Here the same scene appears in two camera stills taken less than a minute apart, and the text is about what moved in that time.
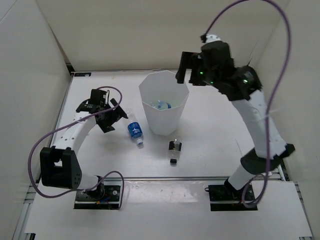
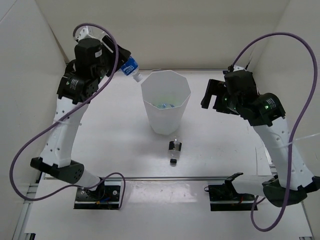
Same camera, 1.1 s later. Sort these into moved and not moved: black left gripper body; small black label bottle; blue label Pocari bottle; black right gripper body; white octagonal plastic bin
Moved: blue label Pocari bottle; black right gripper body; black left gripper body
Not moved: white octagonal plastic bin; small black label bottle
